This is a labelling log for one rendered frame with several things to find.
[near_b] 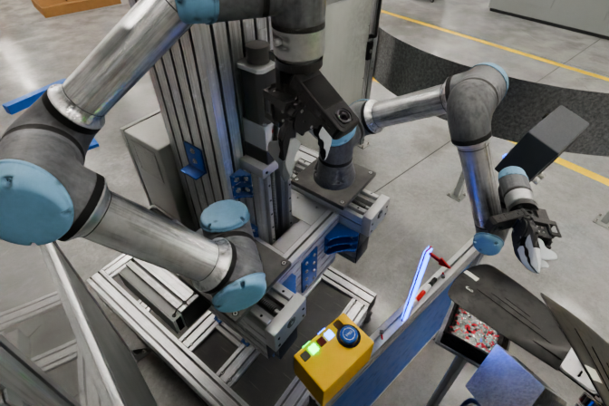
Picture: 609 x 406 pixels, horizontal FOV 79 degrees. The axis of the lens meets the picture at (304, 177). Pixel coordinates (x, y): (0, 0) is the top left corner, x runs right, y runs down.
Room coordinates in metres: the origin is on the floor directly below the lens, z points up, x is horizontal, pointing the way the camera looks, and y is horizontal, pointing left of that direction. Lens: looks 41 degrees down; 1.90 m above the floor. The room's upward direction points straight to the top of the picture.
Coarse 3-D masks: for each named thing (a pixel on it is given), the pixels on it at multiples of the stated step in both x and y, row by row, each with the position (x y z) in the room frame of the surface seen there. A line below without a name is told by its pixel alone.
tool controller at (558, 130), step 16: (560, 112) 1.08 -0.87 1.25; (544, 128) 0.99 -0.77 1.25; (560, 128) 1.00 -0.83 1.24; (576, 128) 1.02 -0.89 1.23; (528, 144) 0.95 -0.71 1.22; (544, 144) 0.92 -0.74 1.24; (560, 144) 0.93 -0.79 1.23; (512, 160) 0.97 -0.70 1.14; (528, 160) 0.93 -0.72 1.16; (544, 160) 0.90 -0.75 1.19; (528, 176) 0.92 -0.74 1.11; (544, 176) 0.95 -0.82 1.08
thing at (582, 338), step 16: (560, 320) 0.25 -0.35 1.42; (576, 320) 0.27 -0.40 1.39; (576, 336) 0.24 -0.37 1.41; (592, 336) 0.25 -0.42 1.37; (576, 352) 0.21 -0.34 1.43; (592, 352) 0.22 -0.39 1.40; (608, 352) 0.24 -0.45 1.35; (608, 368) 0.21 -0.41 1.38; (608, 384) 0.18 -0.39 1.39; (608, 400) 0.16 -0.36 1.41
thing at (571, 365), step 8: (568, 352) 0.31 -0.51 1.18; (568, 360) 0.30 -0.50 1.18; (576, 360) 0.30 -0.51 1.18; (560, 368) 0.29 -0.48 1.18; (568, 368) 0.29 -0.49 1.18; (576, 368) 0.29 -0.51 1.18; (576, 376) 0.27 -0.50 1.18; (584, 376) 0.27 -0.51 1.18; (584, 384) 0.26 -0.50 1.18; (592, 384) 0.26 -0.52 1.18; (592, 392) 0.24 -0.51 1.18
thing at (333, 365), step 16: (336, 320) 0.44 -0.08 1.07; (320, 336) 0.40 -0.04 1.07; (336, 336) 0.40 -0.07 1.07; (368, 336) 0.40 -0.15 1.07; (320, 352) 0.36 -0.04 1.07; (336, 352) 0.36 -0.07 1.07; (352, 352) 0.36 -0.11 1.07; (368, 352) 0.37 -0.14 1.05; (304, 368) 0.33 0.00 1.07; (320, 368) 0.33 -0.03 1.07; (336, 368) 0.33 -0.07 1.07; (352, 368) 0.34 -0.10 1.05; (304, 384) 0.33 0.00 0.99; (320, 384) 0.30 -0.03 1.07; (336, 384) 0.31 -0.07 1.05; (320, 400) 0.29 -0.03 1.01
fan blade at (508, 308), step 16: (480, 272) 0.50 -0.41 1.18; (496, 272) 0.51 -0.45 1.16; (480, 288) 0.45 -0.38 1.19; (496, 288) 0.45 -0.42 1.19; (512, 288) 0.46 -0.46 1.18; (464, 304) 0.40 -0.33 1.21; (480, 304) 0.40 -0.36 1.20; (496, 304) 0.41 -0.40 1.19; (512, 304) 0.41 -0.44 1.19; (528, 304) 0.41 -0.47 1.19; (544, 304) 0.42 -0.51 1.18; (480, 320) 0.37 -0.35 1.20; (496, 320) 0.37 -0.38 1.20; (512, 320) 0.37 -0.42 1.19; (528, 320) 0.37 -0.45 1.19; (544, 320) 0.38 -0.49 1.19; (512, 336) 0.34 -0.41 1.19; (528, 336) 0.34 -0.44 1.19; (544, 336) 0.34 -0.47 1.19; (560, 336) 0.34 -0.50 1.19; (528, 352) 0.31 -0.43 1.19; (544, 352) 0.31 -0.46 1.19; (560, 352) 0.31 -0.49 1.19
